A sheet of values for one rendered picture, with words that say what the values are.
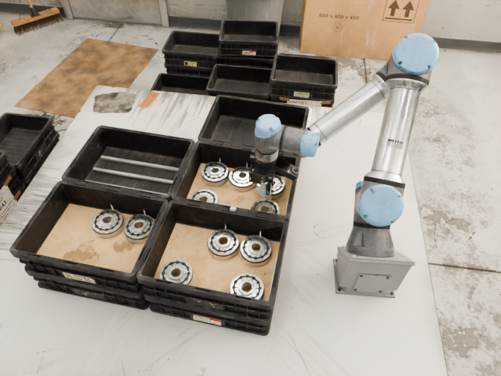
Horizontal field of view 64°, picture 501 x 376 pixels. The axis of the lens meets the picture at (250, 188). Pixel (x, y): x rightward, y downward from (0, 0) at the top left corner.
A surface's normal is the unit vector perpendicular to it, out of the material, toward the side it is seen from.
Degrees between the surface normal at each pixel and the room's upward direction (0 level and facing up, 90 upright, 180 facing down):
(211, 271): 0
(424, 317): 0
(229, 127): 0
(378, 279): 90
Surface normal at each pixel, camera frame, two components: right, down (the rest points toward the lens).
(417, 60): -0.14, -0.11
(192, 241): 0.01, -0.66
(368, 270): -0.07, 0.75
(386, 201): -0.21, 0.14
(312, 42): -0.11, 0.51
